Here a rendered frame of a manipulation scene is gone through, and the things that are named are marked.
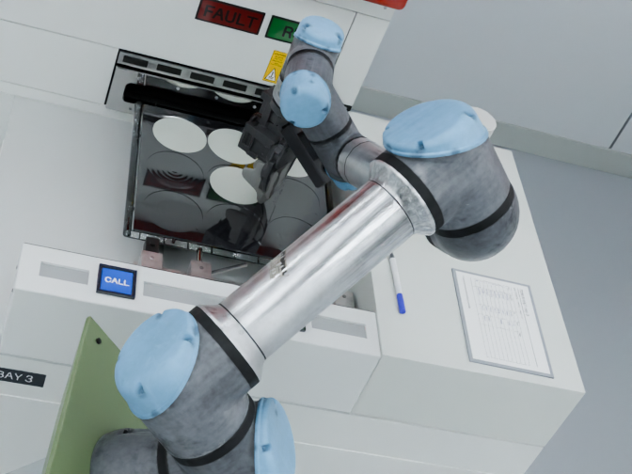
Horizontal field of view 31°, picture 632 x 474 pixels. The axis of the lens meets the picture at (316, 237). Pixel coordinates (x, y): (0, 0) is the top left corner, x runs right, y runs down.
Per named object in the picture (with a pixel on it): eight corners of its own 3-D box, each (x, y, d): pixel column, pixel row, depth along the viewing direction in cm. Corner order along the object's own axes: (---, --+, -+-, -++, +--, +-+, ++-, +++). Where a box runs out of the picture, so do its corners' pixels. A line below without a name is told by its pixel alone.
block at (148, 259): (137, 261, 180) (142, 248, 179) (158, 265, 181) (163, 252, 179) (134, 297, 175) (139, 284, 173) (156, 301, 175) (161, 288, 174)
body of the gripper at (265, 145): (260, 134, 197) (281, 79, 190) (298, 161, 195) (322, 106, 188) (234, 150, 191) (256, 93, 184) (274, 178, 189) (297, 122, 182)
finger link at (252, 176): (240, 186, 200) (255, 147, 194) (266, 206, 198) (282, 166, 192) (229, 194, 197) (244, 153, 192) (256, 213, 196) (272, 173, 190)
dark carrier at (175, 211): (143, 105, 208) (144, 103, 208) (319, 148, 217) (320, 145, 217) (132, 231, 183) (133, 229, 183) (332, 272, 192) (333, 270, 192)
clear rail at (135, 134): (134, 102, 209) (135, 96, 208) (141, 104, 209) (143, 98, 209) (121, 238, 182) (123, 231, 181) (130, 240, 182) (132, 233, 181)
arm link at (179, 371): (192, 485, 129) (534, 190, 140) (121, 402, 121) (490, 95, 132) (153, 436, 139) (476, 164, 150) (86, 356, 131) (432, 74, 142)
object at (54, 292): (6, 307, 173) (22, 242, 164) (344, 369, 187) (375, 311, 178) (-3, 353, 166) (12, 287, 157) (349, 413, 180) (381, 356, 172)
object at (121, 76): (105, 102, 213) (117, 62, 207) (324, 154, 225) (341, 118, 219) (104, 108, 212) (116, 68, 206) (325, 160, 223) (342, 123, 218)
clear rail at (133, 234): (121, 232, 183) (123, 226, 182) (339, 276, 193) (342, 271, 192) (121, 238, 182) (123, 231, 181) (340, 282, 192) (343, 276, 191)
